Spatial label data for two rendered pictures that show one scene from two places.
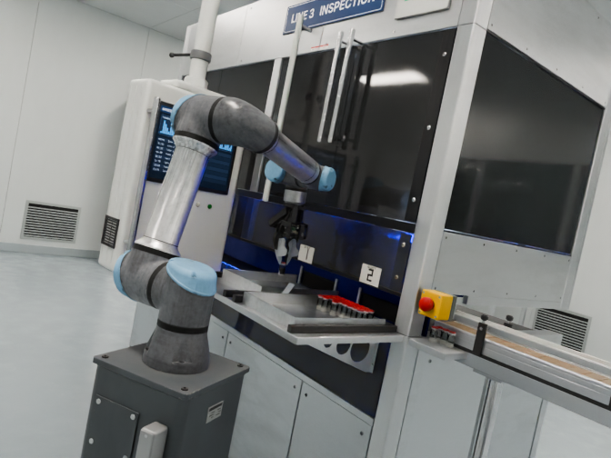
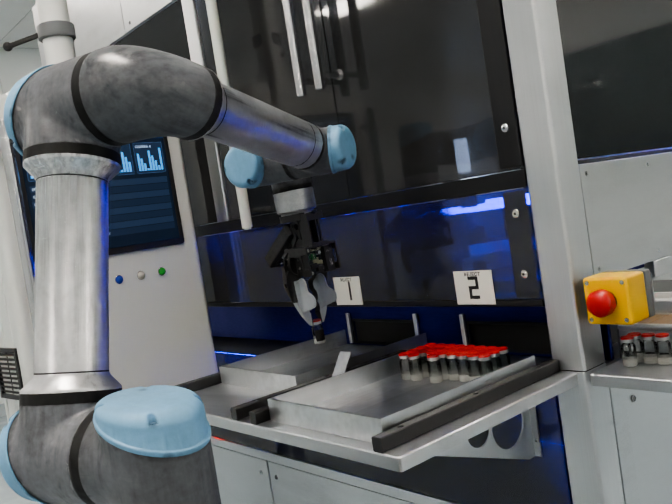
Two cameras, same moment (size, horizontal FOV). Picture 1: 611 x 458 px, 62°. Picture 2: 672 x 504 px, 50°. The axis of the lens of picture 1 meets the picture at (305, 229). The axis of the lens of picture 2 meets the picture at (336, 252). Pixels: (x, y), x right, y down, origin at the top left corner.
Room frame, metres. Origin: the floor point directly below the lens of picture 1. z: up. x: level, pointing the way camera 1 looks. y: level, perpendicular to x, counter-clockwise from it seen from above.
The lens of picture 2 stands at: (0.36, 0.02, 1.18)
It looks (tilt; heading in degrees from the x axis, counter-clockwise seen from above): 3 degrees down; 359
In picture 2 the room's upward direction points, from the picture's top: 9 degrees counter-clockwise
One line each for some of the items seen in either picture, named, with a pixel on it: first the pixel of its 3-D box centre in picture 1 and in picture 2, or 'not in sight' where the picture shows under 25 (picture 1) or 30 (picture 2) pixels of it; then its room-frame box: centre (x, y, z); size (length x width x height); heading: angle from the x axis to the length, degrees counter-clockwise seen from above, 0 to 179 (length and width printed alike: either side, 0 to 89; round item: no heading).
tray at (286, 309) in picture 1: (314, 311); (403, 387); (1.48, -0.07, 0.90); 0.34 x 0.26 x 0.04; 128
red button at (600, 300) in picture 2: (426, 303); (602, 302); (1.41, -0.38, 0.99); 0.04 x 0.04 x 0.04; 39
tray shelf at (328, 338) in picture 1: (291, 303); (355, 387); (1.64, 0.00, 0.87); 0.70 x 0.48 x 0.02; 39
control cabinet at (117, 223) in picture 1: (177, 180); (93, 248); (2.13, 0.57, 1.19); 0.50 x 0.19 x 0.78; 136
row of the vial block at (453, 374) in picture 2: (341, 309); (448, 365); (1.55, -0.16, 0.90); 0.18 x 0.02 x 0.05; 38
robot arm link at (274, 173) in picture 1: (286, 172); (264, 163); (1.61, 0.09, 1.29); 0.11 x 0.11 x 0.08; 60
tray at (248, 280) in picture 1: (280, 284); (324, 358); (1.82, 0.05, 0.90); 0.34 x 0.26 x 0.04; 129
